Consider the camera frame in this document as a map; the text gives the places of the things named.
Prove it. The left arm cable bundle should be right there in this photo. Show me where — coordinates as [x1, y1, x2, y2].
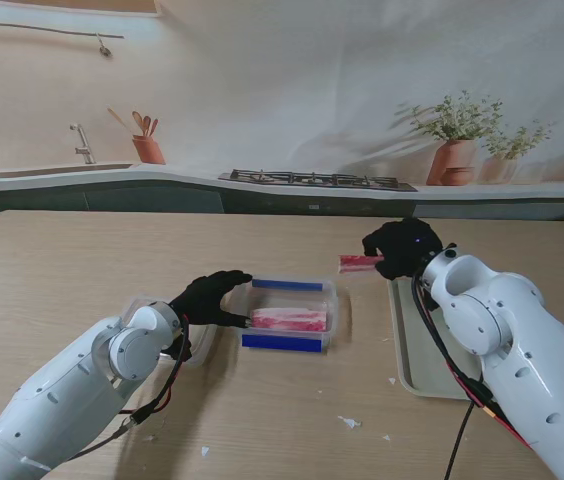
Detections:
[69, 314, 193, 464]

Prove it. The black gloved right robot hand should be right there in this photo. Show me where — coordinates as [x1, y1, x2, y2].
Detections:
[361, 217, 444, 281]

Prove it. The stack of raw bacon slices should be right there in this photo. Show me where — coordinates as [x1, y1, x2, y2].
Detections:
[250, 307, 329, 334]

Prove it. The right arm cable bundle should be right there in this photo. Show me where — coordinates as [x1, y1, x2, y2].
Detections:
[409, 272, 533, 480]

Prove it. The single raw bacon slice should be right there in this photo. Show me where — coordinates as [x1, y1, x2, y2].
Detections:
[337, 253, 383, 275]

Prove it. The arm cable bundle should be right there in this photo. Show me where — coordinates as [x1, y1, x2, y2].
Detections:
[69, 314, 193, 464]
[409, 272, 533, 480]

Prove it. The cream plastic tray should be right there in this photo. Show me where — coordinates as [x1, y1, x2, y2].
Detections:
[386, 277, 493, 400]

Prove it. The clear container with blue clips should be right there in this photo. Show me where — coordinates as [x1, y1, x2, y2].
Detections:
[236, 277, 339, 354]

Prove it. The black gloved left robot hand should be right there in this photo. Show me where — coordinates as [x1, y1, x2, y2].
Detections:
[169, 269, 254, 329]

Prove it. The kitchen print backdrop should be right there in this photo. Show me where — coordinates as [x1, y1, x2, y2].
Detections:
[0, 0, 564, 221]

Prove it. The clear lid with blue label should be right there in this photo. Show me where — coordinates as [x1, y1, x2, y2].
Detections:
[120, 295, 218, 369]

